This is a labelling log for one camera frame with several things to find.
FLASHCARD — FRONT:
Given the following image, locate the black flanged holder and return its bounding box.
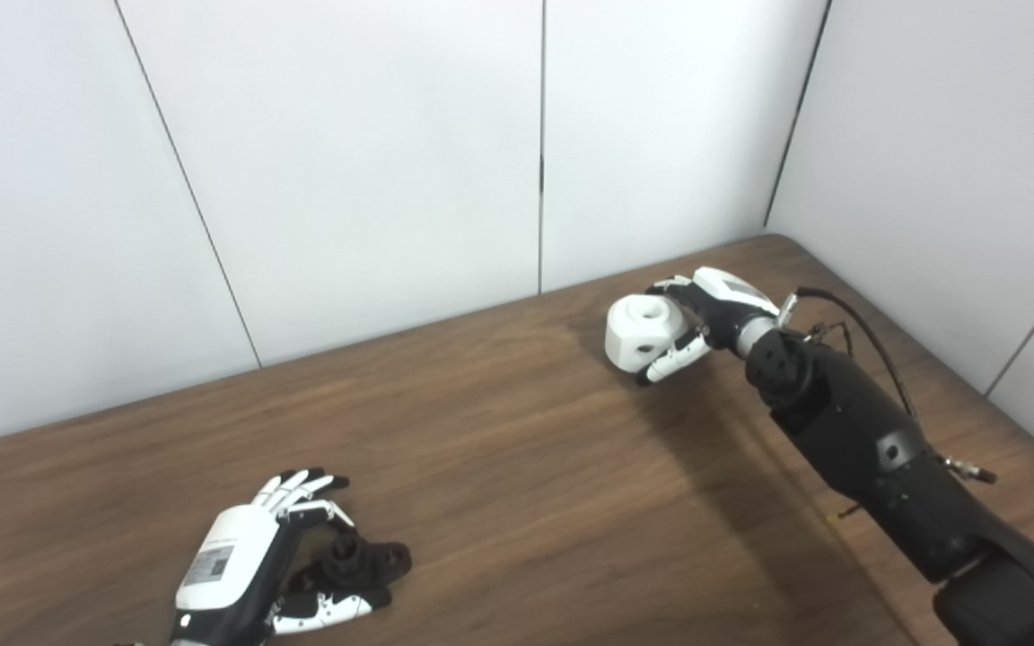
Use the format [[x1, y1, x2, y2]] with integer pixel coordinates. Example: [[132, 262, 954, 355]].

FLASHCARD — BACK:
[[288, 528, 413, 611]]

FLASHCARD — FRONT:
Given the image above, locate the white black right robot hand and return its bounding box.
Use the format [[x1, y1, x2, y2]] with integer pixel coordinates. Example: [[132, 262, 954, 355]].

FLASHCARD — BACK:
[[635, 266, 783, 387]]

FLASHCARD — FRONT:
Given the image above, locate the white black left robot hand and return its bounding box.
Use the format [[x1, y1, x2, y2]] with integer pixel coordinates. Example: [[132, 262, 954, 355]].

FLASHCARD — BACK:
[[169, 467, 376, 646]]

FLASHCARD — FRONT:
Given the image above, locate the round white plastic piece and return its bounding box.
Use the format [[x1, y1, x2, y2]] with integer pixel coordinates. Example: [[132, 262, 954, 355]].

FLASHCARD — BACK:
[[605, 294, 694, 374]]

